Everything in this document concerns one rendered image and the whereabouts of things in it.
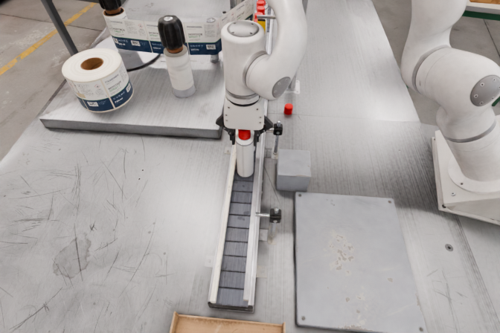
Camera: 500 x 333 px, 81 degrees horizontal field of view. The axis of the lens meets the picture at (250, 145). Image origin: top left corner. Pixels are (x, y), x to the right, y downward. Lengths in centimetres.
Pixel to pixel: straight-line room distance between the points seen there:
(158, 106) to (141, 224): 46
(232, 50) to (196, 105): 59
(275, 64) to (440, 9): 36
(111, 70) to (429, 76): 96
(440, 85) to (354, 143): 45
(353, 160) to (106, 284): 83
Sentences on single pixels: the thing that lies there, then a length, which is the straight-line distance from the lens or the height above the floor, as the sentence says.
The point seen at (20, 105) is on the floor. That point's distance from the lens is 307.
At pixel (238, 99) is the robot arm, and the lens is 64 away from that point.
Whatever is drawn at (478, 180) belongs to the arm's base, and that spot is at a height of 95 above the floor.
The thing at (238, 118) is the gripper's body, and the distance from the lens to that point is 71.
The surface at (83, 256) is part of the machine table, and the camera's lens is 97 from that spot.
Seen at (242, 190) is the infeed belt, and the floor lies 88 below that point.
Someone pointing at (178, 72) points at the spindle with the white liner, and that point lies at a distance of 111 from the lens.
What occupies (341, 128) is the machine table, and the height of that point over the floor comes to 83.
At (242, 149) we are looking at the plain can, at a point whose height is 102.
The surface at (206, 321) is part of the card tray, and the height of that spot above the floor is 83.
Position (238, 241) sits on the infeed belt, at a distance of 82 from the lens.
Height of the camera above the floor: 164
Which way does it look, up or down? 51 degrees down
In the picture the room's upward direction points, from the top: straight up
